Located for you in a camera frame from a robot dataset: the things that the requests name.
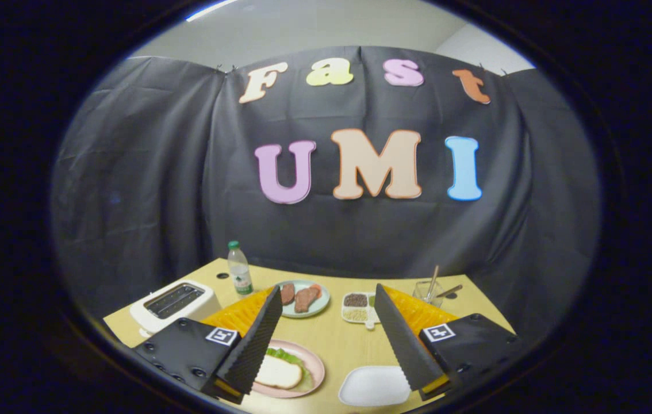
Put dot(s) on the pale green plate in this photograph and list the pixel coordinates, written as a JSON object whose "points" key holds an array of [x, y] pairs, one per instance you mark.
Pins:
{"points": [[323, 305]]}

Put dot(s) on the white plate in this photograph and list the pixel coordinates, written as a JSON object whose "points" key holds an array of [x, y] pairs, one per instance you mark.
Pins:
{"points": [[375, 386]]}

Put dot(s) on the clear water bottle green cap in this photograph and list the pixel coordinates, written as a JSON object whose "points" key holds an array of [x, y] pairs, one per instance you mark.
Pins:
{"points": [[240, 273]]}

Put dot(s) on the brown meat piece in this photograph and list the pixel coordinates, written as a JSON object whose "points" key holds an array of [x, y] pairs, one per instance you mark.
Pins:
{"points": [[306, 299], [287, 294]]}

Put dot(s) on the green lettuce leaf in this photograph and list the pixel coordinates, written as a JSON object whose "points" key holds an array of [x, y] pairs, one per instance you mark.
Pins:
{"points": [[287, 355]]}

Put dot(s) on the black backdrop cloth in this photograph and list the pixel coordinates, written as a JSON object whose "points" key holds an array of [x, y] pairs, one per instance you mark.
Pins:
{"points": [[360, 230]]}

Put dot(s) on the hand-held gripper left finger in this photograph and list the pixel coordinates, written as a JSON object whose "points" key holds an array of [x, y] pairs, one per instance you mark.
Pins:
{"points": [[254, 345]]}

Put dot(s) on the white toaster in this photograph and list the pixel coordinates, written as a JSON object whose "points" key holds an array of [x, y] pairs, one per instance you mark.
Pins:
{"points": [[150, 322]]}

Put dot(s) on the pink plate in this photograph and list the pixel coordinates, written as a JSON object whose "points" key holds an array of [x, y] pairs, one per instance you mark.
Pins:
{"points": [[314, 374]]}

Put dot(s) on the white divided dish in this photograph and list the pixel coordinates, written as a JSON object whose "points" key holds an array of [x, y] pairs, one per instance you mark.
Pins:
{"points": [[369, 316]]}

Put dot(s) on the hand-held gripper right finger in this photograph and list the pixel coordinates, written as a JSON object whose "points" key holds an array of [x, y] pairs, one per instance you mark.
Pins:
{"points": [[403, 339]]}

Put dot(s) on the pile of dark brown beans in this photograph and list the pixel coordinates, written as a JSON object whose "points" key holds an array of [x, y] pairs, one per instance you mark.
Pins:
{"points": [[355, 300]]}

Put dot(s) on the pile of yellow soybeans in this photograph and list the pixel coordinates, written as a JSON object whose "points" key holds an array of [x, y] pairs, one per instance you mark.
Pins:
{"points": [[355, 314]]}

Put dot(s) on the plain toast bread slice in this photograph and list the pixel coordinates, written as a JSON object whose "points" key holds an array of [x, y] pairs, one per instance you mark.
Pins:
{"points": [[279, 374]]}

